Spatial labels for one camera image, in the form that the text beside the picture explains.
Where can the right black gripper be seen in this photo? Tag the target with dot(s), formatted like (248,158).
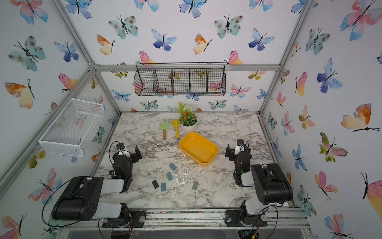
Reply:
(238,155)

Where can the dark grey eraser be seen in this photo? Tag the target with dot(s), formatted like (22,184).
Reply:
(155,184)

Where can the yellow toy shovel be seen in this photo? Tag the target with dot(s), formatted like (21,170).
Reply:
(176,124)

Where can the white pot artificial plant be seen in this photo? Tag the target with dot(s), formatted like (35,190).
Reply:
(188,119)

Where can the white mesh wall basket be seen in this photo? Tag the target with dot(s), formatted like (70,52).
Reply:
(71,130)

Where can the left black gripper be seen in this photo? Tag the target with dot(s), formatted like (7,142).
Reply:
(131,158)

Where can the green garden fork wooden handle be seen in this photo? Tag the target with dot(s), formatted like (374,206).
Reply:
(164,126)

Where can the blue-grey eraser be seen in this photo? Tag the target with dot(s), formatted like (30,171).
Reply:
(163,187)
(173,166)
(169,176)

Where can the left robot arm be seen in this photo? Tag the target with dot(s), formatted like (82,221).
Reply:
(81,200)

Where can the yellow plastic storage box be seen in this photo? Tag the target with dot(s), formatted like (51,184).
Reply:
(198,148)

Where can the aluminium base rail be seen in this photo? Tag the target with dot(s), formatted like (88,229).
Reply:
(203,219)

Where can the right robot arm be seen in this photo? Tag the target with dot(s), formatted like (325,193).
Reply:
(272,189)

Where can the black wire wall basket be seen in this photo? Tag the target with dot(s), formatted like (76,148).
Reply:
(180,79)

